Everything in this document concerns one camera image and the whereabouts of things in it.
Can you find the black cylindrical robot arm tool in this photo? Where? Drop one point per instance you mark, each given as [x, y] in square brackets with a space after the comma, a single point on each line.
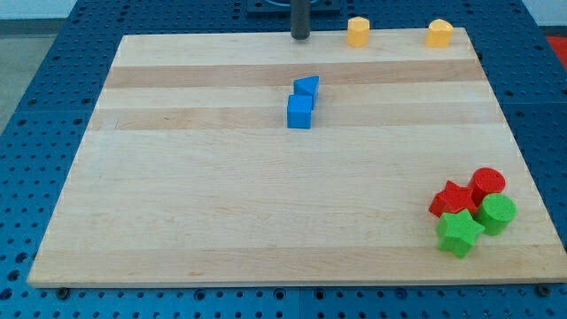
[300, 19]

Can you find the light wooden board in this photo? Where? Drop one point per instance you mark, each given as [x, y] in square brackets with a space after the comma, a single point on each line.
[187, 175]

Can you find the blue cube block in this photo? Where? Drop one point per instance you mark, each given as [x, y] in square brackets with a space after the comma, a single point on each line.
[299, 111]

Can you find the blue triangle block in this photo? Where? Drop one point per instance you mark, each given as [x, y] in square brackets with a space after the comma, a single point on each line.
[307, 86]

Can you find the yellow pentagon block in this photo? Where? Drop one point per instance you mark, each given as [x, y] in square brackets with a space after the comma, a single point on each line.
[358, 32]

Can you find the red star block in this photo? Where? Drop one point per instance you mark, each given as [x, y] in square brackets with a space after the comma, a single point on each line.
[453, 199]

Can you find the green star block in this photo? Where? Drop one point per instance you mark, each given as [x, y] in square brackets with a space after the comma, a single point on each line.
[458, 233]

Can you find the yellow heart block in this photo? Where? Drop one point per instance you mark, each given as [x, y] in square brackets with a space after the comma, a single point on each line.
[439, 34]

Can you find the red cylinder block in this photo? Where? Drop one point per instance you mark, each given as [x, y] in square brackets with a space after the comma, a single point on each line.
[485, 181]

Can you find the green cylinder block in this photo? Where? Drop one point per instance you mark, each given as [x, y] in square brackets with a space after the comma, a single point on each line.
[495, 213]

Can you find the black bolt front left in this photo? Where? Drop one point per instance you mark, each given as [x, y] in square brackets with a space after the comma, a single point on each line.
[62, 293]

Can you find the black bolt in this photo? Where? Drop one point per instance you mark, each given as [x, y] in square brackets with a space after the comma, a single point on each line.
[543, 290]
[62, 293]

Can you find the black bolt front right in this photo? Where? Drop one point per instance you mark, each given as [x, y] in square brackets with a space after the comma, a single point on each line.
[543, 290]

